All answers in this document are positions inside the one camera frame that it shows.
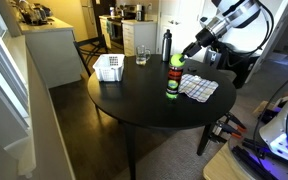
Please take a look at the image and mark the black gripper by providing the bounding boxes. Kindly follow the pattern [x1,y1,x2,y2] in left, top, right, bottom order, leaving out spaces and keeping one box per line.
[178,28,218,64]

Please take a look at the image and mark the yellow-green tennis ball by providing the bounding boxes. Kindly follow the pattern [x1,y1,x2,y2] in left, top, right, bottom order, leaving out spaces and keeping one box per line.
[169,53,186,68]

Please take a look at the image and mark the grey metal water bottle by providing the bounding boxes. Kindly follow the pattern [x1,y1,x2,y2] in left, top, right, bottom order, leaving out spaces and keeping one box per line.
[161,28,173,63]

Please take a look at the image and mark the plaid checkered cloth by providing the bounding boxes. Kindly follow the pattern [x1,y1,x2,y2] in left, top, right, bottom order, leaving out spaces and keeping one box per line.
[178,73,220,104]

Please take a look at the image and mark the white panel door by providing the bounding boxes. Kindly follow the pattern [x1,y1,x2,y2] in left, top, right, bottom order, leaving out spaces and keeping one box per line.
[156,0,203,55]

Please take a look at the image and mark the clear glass mug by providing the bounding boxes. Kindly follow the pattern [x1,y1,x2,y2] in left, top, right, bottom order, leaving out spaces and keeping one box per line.
[135,44,152,66]

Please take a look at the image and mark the white cabinets with stove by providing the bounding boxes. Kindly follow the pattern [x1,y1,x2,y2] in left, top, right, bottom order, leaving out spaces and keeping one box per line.
[98,14,159,57]

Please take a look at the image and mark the silver coffee maker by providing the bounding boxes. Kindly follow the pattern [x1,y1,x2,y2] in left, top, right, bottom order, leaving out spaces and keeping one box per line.
[135,3,144,22]

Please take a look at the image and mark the round black table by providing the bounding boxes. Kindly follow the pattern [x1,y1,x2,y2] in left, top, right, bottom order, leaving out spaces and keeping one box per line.
[86,53,238,180]

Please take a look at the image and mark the white plastic basket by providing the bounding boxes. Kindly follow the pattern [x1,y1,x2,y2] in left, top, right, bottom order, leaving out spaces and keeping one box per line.
[92,53,126,83]

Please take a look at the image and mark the black folding chair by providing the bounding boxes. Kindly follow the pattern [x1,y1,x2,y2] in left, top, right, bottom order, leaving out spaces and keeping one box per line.
[72,34,109,78]

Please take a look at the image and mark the robot mounting platform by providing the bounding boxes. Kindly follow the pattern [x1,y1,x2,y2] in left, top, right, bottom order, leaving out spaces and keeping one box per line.
[202,133,288,180]

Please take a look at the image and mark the white kitchen counter cabinet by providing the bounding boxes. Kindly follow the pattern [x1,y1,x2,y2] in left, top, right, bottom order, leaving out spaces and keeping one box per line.
[16,15,84,90]

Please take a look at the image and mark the silver kettle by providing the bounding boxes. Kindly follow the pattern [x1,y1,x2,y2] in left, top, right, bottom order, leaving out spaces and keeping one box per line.
[28,5,49,26]

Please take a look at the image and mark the black clamp orange handles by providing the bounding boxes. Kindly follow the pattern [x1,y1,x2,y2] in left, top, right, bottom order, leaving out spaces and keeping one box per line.
[224,112,248,132]
[211,120,243,145]

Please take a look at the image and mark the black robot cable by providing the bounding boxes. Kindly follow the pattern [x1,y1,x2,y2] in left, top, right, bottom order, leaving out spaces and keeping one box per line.
[255,0,276,54]

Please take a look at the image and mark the white window frame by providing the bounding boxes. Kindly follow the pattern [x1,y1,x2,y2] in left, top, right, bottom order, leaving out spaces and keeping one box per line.
[0,8,32,133]

